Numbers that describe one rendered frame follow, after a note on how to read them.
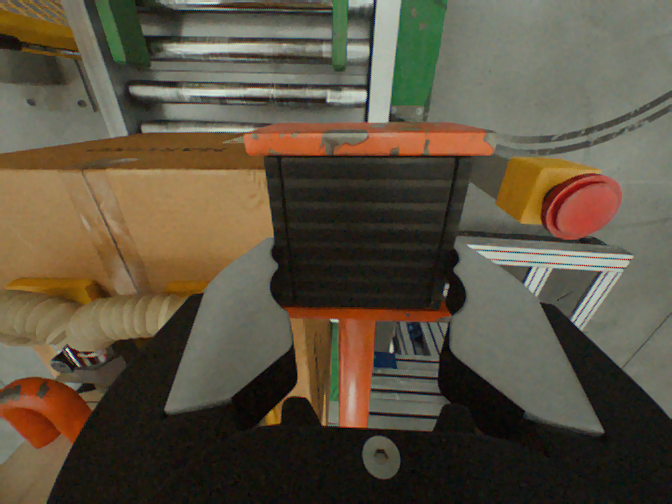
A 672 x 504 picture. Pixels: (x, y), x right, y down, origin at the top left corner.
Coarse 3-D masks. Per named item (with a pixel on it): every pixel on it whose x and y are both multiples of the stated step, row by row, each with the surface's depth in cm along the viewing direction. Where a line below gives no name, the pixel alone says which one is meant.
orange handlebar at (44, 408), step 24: (360, 336) 15; (360, 360) 16; (24, 384) 21; (48, 384) 21; (360, 384) 17; (0, 408) 21; (24, 408) 22; (48, 408) 21; (72, 408) 22; (360, 408) 19; (24, 432) 23; (48, 432) 24; (72, 432) 22
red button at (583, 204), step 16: (576, 176) 27; (592, 176) 26; (560, 192) 27; (576, 192) 26; (592, 192) 26; (608, 192) 26; (544, 208) 29; (560, 208) 27; (576, 208) 27; (592, 208) 27; (608, 208) 27; (544, 224) 29; (560, 224) 28; (576, 224) 28; (592, 224) 28
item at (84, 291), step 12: (12, 288) 31; (24, 288) 31; (36, 288) 31; (48, 288) 31; (60, 288) 31; (72, 288) 31; (84, 288) 31; (96, 288) 32; (72, 300) 31; (84, 300) 31; (60, 360) 32; (60, 372) 33; (72, 372) 34
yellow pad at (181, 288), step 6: (174, 282) 31; (180, 282) 31; (186, 282) 31; (192, 282) 31; (198, 282) 31; (204, 282) 31; (168, 288) 30; (174, 288) 30; (180, 288) 30; (186, 288) 30; (192, 288) 30; (198, 288) 30; (204, 288) 30; (168, 294) 30; (180, 294) 30; (186, 294) 30; (276, 408) 42; (270, 414) 41; (276, 414) 42; (264, 420) 41; (270, 420) 42; (276, 420) 42
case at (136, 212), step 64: (0, 192) 27; (64, 192) 27; (128, 192) 26; (192, 192) 26; (256, 192) 26; (0, 256) 31; (64, 256) 30; (128, 256) 30; (192, 256) 30; (320, 320) 55; (320, 384) 57
